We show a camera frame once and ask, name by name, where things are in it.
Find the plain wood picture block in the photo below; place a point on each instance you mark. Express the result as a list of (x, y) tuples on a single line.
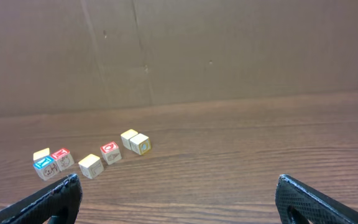
[(140, 144)]

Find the yellow top squirrel block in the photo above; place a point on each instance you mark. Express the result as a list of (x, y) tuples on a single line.
[(38, 155)]

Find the red M letter block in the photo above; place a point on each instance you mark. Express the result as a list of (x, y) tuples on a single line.
[(63, 159)]

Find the yellow top turtle block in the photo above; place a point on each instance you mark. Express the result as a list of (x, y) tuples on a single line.
[(91, 166)]

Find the red framed symbol block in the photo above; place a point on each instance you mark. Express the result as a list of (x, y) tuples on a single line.
[(111, 152)]

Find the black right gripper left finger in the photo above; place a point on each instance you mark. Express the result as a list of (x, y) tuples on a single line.
[(58, 202)]

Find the cardboard back panel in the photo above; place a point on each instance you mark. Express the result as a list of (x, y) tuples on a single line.
[(60, 56)]

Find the blue X letter block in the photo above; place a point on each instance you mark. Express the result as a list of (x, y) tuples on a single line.
[(46, 168)]

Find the yellow top far block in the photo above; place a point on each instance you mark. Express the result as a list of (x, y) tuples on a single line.
[(126, 138)]

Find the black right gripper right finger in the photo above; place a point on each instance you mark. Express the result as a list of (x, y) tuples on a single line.
[(297, 202)]

